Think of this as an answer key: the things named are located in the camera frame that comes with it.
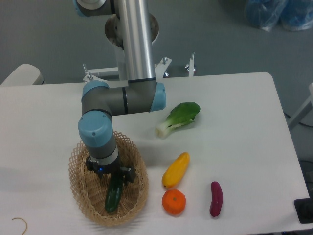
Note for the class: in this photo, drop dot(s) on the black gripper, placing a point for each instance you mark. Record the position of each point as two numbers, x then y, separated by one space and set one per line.
128 173

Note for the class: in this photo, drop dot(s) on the green cucumber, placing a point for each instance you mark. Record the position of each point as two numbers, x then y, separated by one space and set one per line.
114 192

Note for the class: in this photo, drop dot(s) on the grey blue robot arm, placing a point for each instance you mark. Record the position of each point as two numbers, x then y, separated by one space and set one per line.
142 93

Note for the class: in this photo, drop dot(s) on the woven wicker basket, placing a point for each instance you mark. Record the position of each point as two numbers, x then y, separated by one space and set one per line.
90 191

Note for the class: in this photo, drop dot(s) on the yellow squash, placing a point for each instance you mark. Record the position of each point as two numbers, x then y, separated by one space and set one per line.
176 171

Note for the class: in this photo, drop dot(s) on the orange mandarin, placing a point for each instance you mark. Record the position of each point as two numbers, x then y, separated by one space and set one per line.
174 202

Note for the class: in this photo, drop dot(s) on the green bok choy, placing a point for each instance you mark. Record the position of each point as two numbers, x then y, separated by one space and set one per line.
183 114

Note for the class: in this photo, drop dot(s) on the purple sweet potato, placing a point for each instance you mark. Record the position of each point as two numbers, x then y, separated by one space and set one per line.
217 199

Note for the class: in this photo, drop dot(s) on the white chair back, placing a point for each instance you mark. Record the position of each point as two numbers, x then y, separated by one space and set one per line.
24 75

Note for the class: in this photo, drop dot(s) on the black device at edge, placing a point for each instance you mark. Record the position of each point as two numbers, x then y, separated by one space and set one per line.
304 210

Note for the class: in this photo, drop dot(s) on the blue plastic bag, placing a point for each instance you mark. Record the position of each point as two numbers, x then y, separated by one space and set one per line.
294 15

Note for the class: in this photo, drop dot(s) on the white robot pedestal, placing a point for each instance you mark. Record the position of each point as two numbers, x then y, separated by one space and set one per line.
114 36

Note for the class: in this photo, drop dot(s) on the white frame at right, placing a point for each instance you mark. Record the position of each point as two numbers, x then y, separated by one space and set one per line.
302 111

